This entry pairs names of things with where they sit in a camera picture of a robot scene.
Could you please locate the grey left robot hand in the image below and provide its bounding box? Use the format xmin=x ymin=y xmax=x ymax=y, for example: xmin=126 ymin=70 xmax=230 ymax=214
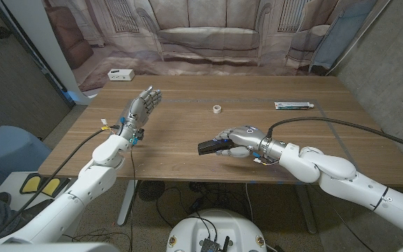
xmin=119 ymin=85 xmax=163 ymax=144

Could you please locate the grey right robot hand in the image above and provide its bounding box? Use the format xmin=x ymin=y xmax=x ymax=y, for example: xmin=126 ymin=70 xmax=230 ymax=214
xmin=214 ymin=125 xmax=288 ymax=162

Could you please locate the white toothpaste tube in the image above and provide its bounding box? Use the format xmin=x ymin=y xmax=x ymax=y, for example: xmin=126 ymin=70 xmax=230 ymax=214
xmin=274 ymin=101 xmax=316 ymax=111

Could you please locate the white power box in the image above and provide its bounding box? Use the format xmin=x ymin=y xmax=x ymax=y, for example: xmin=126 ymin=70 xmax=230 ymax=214
xmin=107 ymin=69 xmax=136 ymax=82

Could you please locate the round black floor fan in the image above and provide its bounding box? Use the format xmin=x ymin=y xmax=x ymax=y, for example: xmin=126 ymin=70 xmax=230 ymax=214
xmin=137 ymin=180 xmax=167 ymax=203

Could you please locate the white table leg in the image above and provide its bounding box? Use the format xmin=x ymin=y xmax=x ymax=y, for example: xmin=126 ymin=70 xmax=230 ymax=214
xmin=117 ymin=180 xmax=139 ymax=227

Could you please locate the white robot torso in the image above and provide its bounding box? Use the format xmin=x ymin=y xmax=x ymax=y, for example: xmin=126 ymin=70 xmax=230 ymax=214
xmin=166 ymin=209 xmax=268 ymax=252

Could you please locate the grey table leg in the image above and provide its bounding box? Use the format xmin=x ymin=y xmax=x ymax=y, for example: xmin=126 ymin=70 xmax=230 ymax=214
xmin=294 ymin=183 xmax=318 ymax=235

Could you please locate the printed sofa backdrop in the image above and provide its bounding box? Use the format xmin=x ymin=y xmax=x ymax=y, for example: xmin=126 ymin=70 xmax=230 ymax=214
xmin=42 ymin=0 xmax=391 ymax=97

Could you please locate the black torso electronics module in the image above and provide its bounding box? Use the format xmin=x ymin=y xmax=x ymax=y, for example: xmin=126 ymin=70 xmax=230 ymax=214
xmin=199 ymin=236 xmax=231 ymax=252

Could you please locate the yellow foot pedal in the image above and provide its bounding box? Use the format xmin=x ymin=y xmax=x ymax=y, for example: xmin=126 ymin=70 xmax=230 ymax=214
xmin=19 ymin=174 xmax=43 ymax=195
xmin=40 ymin=177 xmax=62 ymax=197

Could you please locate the blue grey stool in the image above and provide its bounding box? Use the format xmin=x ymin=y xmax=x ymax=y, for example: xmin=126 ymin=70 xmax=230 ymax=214
xmin=0 ymin=125 xmax=52 ymax=192

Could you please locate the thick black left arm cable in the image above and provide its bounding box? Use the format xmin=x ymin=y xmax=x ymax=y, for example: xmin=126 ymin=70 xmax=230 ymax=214
xmin=0 ymin=125 xmax=122 ymax=235

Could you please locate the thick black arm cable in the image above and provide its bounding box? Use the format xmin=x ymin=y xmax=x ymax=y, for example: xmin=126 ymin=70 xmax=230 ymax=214
xmin=0 ymin=125 xmax=122 ymax=235
xmin=266 ymin=116 xmax=403 ymax=154

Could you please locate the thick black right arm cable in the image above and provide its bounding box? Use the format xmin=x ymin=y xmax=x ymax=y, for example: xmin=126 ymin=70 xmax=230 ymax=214
xmin=266 ymin=116 xmax=403 ymax=154

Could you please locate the thin black left wrist cable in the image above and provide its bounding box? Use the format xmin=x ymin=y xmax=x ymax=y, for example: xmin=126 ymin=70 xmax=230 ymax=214
xmin=129 ymin=143 xmax=136 ymax=252

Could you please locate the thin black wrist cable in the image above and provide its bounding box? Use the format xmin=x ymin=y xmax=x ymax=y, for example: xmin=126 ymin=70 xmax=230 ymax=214
xmin=129 ymin=143 xmax=136 ymax=252
xmin=330 ymin=206 xmax=376 ymax=252

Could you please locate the black looped floor cable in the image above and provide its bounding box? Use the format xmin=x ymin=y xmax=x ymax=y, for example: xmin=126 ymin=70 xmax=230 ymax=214
xmin=155 ymin=186 xmax=220 ymax=242

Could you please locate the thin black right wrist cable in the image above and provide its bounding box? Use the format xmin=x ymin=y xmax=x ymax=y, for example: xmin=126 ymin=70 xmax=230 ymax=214
xmin=330 ymin=206 xmax=376 ymax=252

